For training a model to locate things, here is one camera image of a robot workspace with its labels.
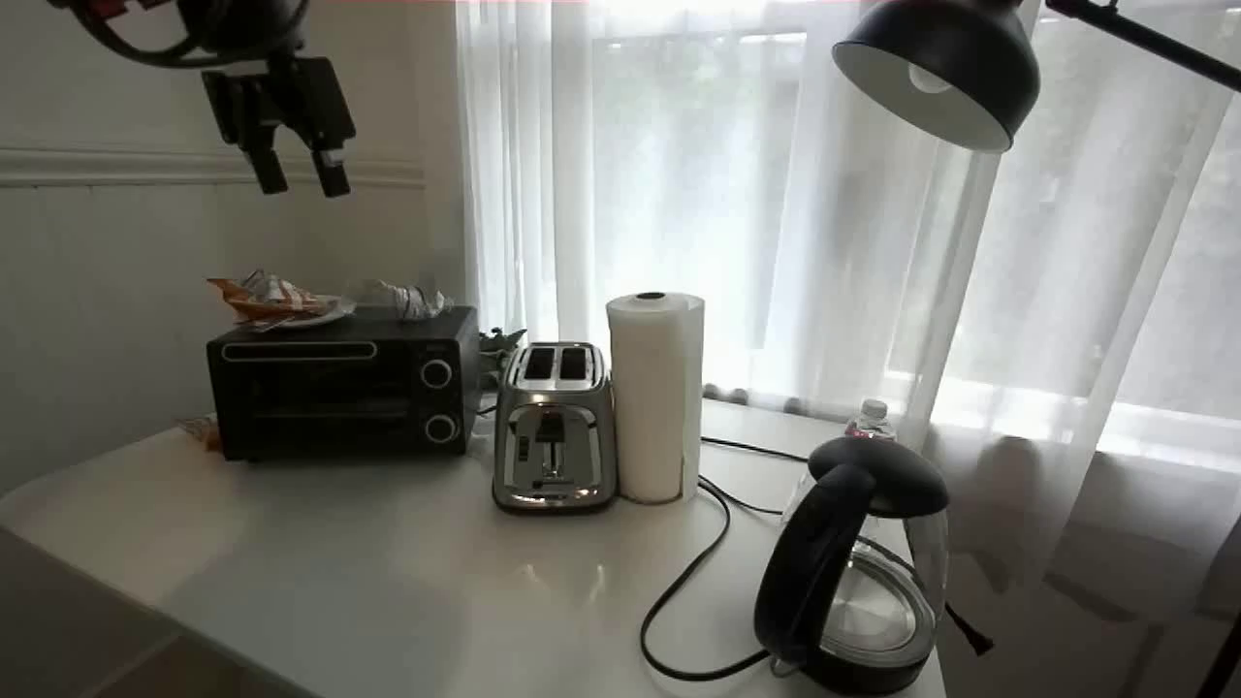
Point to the black lamp shade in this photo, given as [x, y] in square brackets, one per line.
[936, 64]

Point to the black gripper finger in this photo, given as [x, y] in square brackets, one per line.
[332, 169]
[270, 169]

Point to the black toaster oven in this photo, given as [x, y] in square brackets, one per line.
[438, 339]

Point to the small orange object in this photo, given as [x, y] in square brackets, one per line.
[204, 437]

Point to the chrome two-slot toaster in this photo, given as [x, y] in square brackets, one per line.
[555, 430]

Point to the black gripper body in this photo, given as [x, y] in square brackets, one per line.
[277, 98]

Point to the silver oven knob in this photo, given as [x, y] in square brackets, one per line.
[438, 428]
[435, 372]

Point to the white paper towel roll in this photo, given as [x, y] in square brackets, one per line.
[656, 394]

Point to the black glass electric kettle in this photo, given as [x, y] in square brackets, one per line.
[827, 567]

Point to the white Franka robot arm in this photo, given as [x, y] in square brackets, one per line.
[219, 21]

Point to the white sheer curtain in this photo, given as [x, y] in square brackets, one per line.
[776, 194]

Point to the white crumpled object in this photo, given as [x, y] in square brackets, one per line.
[406, 298]

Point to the white capped bottle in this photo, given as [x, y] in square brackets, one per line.
[874, 411]

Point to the black glass oven door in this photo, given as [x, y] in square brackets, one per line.
[314, 394]

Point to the small dark spiky object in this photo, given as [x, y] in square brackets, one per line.
[499, 351]

